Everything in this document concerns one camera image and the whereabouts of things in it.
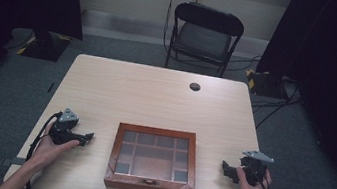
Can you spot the wooden box with glass lid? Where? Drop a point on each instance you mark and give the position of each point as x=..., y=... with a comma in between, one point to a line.
x=153, y=161

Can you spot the black table grommet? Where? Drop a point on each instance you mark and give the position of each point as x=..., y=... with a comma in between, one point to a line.
x=195, y=86

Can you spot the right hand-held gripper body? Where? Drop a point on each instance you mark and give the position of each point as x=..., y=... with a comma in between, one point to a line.
x=254, y=168

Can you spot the black folding chair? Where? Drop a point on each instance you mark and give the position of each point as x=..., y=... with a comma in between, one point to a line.
x=203, y=37

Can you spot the black stand base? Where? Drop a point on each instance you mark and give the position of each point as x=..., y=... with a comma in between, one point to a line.
x=42, y=43
x=267, y=84

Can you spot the person's left hand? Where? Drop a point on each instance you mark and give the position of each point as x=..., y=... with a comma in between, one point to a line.
x=48, y=152

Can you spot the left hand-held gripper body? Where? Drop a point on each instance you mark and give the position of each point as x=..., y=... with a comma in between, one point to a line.
x=63, y=127

